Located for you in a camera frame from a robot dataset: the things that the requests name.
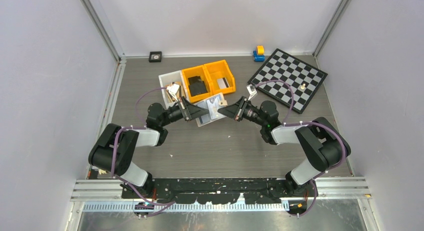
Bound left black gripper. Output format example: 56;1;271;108
160;96;209;127

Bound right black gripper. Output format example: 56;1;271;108
218;96;267;127

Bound beige leather card holder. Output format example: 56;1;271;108
195;92;228;127

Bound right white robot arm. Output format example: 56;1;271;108
218;96;351;196

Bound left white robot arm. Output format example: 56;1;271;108
88;97;209;198

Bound black cards in orange bin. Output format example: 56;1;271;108
188;76;208;97

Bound white striped card in bin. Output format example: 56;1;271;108
216;77;230;89

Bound gold cards in white bin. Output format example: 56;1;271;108
166;81;186;102

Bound middle orange plastic bin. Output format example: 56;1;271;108
182;65;213;103

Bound orange plastic bin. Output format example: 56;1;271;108
203;59;236;95
182;65;213;103

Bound white plastic bin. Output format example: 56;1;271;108
158;70;189;108

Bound right orange plastic bin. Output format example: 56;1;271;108
203;59;236;95

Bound blue yellow toy car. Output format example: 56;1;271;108
252;45;265;62

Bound small black square box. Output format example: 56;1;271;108
148;51;163;63

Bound black white chessboard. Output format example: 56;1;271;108
247;48;328;114

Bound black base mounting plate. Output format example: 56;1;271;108
121;177;318;205

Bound small beige chess piece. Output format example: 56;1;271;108
97;169;108;175

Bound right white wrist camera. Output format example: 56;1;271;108
246;84;257;101

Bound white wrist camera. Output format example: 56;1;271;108
246;84;257;101
166;83;181;100

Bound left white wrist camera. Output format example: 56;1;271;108
166;83;181;100

